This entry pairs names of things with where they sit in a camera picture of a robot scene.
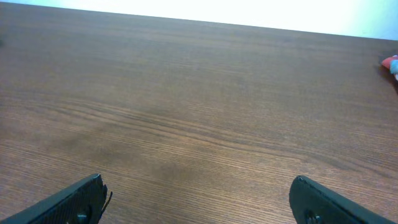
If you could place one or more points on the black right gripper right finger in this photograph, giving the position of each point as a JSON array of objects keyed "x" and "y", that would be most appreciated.
[{"x": 312, "y": 202}]

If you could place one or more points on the red t-shirt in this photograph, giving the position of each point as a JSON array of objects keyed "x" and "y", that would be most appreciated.
[{"x": 391, "y": 63}]

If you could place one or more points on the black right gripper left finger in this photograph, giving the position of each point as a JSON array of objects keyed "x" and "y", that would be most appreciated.
[{"x": 84, "y": 202}]

